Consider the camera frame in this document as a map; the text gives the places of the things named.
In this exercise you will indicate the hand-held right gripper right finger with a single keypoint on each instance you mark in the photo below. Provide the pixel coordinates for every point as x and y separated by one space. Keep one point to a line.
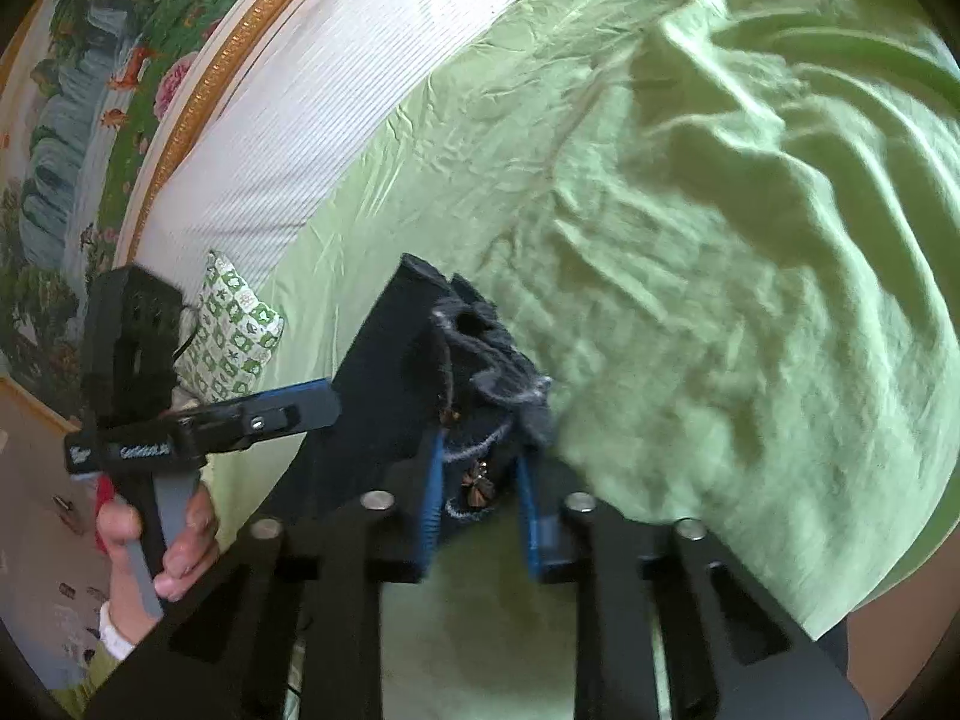
528 517

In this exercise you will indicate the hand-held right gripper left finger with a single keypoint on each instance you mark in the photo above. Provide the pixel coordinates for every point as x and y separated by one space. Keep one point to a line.
430 510

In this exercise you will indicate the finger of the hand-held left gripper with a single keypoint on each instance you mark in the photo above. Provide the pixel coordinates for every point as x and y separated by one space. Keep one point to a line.
289 409

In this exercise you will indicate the dark navy pants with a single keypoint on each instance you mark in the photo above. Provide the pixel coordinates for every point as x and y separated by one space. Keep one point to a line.
442 382

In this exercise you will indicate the person's left forearm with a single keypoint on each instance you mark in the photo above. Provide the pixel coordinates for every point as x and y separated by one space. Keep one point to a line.
112 634

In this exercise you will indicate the person's left hand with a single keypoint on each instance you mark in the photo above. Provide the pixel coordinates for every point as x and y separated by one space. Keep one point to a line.
184 532

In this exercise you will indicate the green and white patterned pillow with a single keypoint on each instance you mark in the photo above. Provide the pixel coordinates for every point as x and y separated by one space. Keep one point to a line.
232 337

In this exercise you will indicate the gold framed landscape painting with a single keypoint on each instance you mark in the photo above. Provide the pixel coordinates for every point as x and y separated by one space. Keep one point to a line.
112 135

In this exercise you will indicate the light green bed sheet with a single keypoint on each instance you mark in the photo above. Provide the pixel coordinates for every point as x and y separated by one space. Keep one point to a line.
645 255

